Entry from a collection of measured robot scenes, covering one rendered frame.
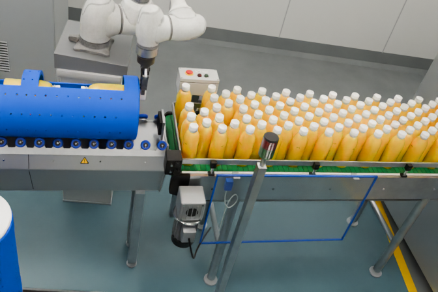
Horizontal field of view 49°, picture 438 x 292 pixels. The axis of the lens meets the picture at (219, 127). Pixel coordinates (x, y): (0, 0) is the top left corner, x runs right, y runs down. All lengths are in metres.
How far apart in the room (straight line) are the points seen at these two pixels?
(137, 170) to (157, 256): 0.86
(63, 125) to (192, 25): 0.66
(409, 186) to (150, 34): 1.54
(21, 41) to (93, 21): 1.38
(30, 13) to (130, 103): 1.75
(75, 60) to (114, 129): 0.57
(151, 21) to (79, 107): 0.46
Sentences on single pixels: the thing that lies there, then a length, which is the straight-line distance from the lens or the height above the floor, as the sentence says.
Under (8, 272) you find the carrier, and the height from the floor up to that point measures 0.82.
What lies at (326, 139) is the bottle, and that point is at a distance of 2.31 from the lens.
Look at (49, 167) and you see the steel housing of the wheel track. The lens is 2.25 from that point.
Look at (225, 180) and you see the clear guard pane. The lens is 2.17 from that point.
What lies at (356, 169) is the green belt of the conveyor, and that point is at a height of 0.90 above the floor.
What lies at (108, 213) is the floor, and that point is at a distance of 3.16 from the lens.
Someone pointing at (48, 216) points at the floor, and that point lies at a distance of 3.16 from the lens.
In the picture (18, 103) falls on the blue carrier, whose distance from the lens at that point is 2.06.
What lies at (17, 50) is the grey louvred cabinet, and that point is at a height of 0.40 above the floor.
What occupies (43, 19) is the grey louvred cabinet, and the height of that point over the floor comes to 0.68.
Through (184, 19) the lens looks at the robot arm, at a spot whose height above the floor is 1.53.
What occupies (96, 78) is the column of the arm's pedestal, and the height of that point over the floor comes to 0.98.
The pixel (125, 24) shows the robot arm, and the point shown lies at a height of 1.23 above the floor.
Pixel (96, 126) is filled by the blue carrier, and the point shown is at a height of 1.10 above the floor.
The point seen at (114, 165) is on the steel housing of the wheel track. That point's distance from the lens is 2.23.
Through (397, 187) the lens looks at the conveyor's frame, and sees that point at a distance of 2.66.
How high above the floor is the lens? 2.44
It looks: 39 degrees down
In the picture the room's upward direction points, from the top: 14 degrees clockwise
